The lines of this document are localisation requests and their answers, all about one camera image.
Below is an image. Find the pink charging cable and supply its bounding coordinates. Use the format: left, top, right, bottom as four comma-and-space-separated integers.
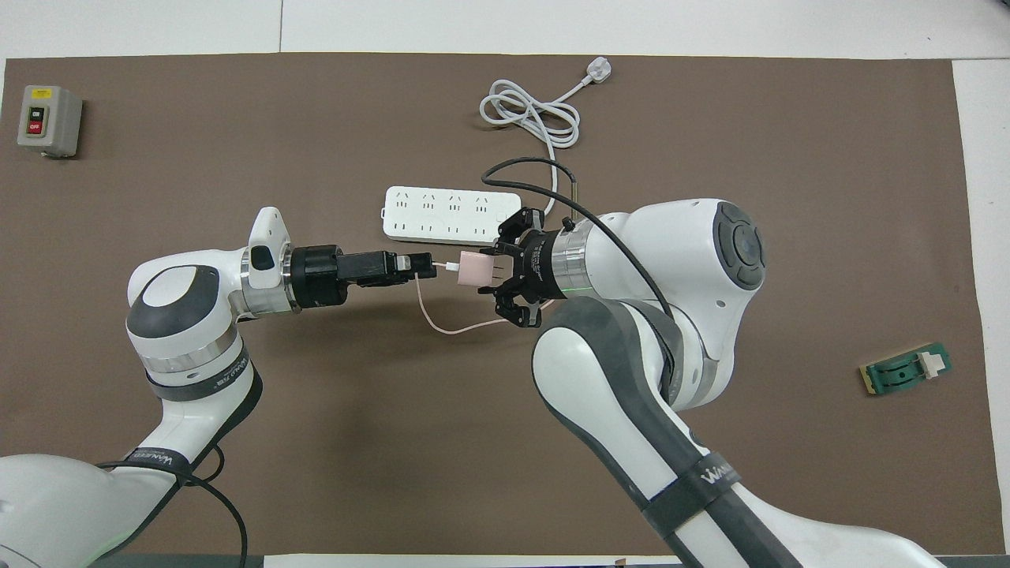
416, 262, 545, 336

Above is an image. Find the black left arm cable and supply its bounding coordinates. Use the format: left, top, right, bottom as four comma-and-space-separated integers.
99, 446, 249, 568

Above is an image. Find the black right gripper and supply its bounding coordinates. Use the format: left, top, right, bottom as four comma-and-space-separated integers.
477, 207, 564, 329

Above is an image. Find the white power cord with plug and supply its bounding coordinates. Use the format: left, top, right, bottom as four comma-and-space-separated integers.
480, 57, 615, 226

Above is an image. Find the white power strip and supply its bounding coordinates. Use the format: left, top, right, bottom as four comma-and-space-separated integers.
383, 185, 522, 244

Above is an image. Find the grey on-off switch box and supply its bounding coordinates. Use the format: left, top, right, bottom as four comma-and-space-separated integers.
17, 85, 83, 159

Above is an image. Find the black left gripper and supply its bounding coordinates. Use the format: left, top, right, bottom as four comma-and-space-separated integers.
289, 245, 439, 311

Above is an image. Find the green knife switch block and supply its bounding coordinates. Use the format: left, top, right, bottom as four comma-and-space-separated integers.
860, 342, 952, 397

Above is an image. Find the brown table mat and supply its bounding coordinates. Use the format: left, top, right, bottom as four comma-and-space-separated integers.
0, 53, 1007, 555

